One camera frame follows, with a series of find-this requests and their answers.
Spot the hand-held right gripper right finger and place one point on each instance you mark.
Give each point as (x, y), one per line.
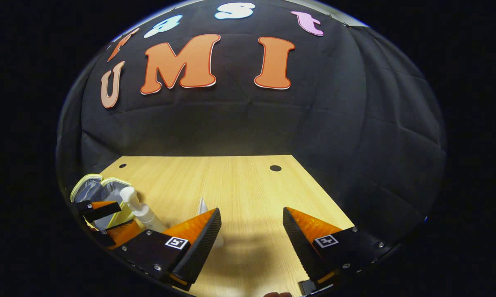
(299, 247)

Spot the white squeeze tube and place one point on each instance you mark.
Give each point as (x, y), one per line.
(203, 206)

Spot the white pump bottle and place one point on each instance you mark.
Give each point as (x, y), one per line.
(142, 212)

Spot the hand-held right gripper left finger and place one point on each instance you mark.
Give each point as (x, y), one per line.
(202, 247)

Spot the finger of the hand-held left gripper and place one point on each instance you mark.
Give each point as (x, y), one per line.
(99, 211)
(120, 234)

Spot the black backdrop cloth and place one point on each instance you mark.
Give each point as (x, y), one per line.
(252, 123)

